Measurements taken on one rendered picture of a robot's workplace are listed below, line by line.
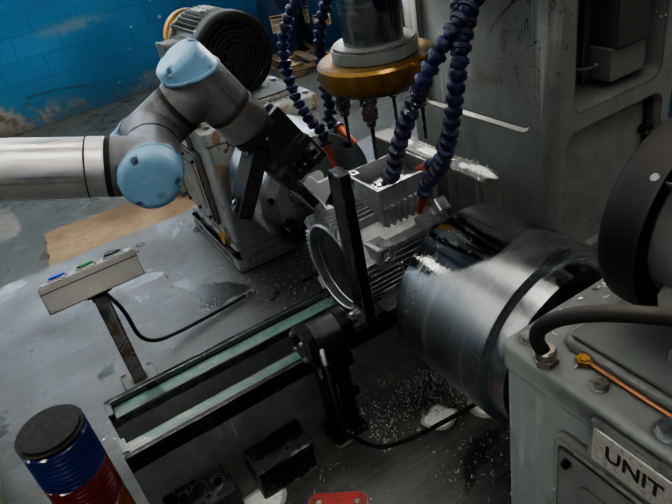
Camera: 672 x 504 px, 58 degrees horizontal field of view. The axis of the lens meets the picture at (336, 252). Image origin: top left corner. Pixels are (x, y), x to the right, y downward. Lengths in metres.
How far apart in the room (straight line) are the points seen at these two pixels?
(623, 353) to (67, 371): 1.10
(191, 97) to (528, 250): 0.48
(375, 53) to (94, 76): 5.63
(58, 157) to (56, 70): 5.59
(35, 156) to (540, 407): 0.62
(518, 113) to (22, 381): 1.11
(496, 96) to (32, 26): 5.53
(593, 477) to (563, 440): 0.04
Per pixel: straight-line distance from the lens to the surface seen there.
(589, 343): 0.61
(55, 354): 1.47
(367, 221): 0.98
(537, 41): 0.96
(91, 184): 0.78
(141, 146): 0.76
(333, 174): 0.79
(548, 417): 0.65
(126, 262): 1.13
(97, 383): 1.33
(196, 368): 1.06
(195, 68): 0.85
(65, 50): 6.35
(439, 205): 1.02
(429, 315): 0.78
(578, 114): 1.02
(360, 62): 0.89
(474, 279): 0.74
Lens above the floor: 1.58
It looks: 32 degrees down
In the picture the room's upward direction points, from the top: 12 degrees counter-clockwise
